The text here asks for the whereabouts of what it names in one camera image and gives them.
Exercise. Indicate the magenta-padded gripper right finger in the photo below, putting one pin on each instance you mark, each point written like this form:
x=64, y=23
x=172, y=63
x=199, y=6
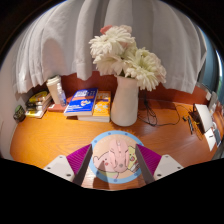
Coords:
x=167, y=166

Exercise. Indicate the thin black book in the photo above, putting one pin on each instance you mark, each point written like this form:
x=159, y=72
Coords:
x=37, y=103

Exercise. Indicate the white curtain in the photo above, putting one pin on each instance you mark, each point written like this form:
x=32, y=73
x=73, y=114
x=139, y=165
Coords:
x=60, y=43

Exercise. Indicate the pale pink computer mouse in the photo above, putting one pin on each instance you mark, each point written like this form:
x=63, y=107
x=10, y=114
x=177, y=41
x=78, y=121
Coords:
x=118, y=155

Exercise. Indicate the white tilted device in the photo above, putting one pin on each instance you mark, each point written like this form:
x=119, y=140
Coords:
x=204, y=116

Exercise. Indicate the white paper sheet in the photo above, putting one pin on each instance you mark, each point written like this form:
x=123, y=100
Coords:
x=210, y=139

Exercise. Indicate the orange book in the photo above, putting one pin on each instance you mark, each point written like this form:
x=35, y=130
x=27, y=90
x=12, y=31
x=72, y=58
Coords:
x=102, y=108

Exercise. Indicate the white artificial flower bunch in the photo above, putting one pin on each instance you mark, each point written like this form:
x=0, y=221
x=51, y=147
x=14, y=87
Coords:
x=126, y=56

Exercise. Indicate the window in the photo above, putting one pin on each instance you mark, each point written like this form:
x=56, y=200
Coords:
x=213, y=66

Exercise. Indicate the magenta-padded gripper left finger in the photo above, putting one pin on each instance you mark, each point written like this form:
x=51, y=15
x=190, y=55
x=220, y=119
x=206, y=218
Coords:
x=59, y=166

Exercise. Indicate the dark red book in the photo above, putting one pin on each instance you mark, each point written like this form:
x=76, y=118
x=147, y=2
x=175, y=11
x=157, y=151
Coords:
x=56, y=107

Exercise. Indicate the black book with white edge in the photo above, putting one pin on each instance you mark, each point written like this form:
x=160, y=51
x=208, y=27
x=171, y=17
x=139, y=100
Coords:
x=36, y=107

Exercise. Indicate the round cartoon print mouse pad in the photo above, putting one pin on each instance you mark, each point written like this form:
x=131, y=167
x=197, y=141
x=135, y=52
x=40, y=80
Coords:
x=100, y=163

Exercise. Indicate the white ceramic vase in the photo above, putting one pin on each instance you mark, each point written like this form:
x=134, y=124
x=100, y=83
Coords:
x=125, y=106

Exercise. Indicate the dark pen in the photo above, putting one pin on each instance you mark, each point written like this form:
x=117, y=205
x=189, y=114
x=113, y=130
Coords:
x=190, y=125

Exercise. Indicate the dark green mug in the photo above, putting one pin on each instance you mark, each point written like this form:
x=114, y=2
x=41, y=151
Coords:
x=19, y=114

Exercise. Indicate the yellow and white book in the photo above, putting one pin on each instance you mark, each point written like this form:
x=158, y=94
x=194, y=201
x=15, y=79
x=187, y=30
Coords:
x=35, y=113

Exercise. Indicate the blue book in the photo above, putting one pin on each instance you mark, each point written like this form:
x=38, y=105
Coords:
x=81, y=101

